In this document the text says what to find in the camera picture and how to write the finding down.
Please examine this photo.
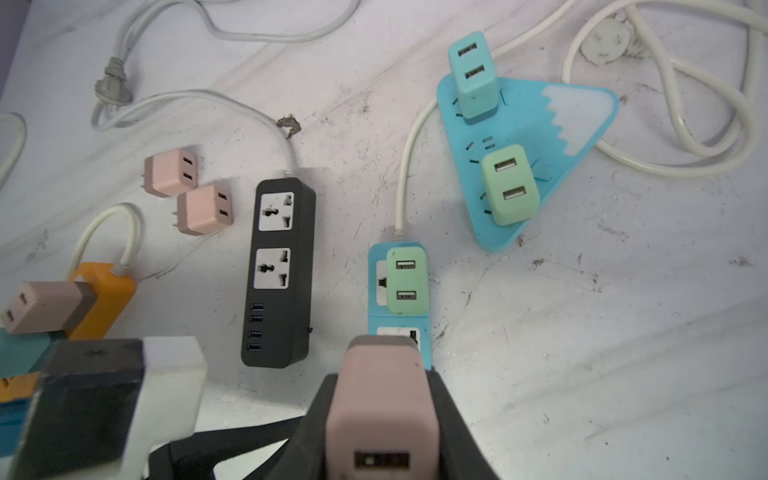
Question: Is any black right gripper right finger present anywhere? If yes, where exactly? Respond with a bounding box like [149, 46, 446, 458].
[427, 370, 499, 480]

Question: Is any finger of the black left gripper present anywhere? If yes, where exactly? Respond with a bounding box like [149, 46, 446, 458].
[148, 417, 302, 479]

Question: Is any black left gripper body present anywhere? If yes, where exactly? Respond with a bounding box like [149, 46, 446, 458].
[7, 336, 208, 479]

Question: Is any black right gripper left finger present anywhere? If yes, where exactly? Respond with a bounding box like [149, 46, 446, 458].
[246, 374, 338, 479]

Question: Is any beige pink charger plug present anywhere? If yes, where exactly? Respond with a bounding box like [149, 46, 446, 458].
[325, 335, 439, 479]

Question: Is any black power strip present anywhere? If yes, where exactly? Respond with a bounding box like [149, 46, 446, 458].
[240, 177, 316, 368]

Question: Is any pink usb charger plug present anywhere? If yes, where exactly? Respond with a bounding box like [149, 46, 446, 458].
[142, 149, 198, 198]

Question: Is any green usb charger plug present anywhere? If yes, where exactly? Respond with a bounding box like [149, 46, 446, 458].
[386, 245, 430, 316]

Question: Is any light green charger plug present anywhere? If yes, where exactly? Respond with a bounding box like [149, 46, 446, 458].
[481, 144, 541, 226]

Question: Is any teal charger plug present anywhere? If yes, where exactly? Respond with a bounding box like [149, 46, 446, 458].
[448, 31, 500, 122]

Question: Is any brown pink charger on orange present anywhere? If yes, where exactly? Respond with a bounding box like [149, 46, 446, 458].
[1, 281, 97, 335]

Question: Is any orange power strip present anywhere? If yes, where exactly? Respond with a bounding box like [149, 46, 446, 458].
[1, 262, 136, 403]

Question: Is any teal rectangular power strip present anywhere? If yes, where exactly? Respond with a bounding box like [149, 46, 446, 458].
[367, 242, 433, 370]

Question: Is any grey power cable with plug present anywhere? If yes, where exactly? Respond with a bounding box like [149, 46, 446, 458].
[89, 0, 362, 178]

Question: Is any cream power cable with plug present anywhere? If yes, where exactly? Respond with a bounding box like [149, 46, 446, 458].
[392, 0, 768, 236]

